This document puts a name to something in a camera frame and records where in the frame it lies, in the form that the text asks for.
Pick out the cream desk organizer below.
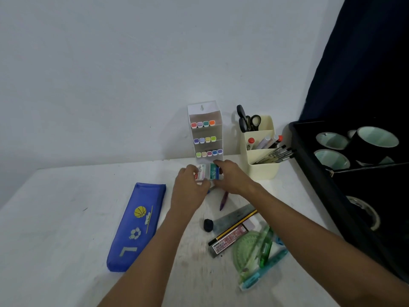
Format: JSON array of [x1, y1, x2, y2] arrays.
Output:
[[239, 115, 282, 180]]

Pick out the teal pen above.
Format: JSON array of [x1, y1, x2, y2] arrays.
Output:
[[239, 249, 289, 291]]

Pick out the green pen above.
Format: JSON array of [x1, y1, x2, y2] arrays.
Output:
[[259, 226, 275, 269]]

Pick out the small white printed box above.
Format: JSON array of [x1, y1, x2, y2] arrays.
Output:
[[195, 163, 224, 185]]

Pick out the black plastic tray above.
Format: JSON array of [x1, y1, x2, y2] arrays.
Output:
[[288, 119, 409, 282]]

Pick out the rows of pastel markers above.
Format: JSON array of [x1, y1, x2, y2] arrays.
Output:
[[190, 120, 223, 158]]

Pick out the person's left hand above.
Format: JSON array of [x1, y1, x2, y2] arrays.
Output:
[[170, 165, 212, 218]]

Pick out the person's left forearm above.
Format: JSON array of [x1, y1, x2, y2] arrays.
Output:
[[97, 206, 205, 307]]

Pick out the blue printed pencil case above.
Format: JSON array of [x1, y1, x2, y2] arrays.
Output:
[[106, 182, 167, 273]]

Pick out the grey transparent ruler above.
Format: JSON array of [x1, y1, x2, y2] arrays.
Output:
[[212, 203, 256, 231]]

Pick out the black scissors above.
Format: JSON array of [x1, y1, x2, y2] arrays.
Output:
[[236, 104, 262, 133]]

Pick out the person's right hand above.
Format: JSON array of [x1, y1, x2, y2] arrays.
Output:
[[211, 159, 259, 197]]

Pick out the white marker display box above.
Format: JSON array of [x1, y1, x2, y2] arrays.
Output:
[[187, 100, 224, 162]]

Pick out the green protractor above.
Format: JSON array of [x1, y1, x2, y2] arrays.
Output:
[[232, 230, 269, 279]]

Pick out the grey pencil lead case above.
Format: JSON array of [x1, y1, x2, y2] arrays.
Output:
[[210, 224, 249, 257]]

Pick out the thin metal rod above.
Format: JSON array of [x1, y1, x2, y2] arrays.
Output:
[[325, 161, 409, 177]]

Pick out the person's right forearm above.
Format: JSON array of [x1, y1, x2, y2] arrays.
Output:
[[246, 184, 409, 307]]

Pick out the yellow black striped pencil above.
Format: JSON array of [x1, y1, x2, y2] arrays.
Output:
[[208, 210, 258, 247]]

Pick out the bundle of black pens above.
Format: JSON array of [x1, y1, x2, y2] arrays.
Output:
[[252, 145, 296, 165]]

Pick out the dark blue curtain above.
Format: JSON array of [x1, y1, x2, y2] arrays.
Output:
[[298, 0, 409, 126]]

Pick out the large black mug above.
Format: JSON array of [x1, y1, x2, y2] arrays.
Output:
[[346, 126, 400, 165]]

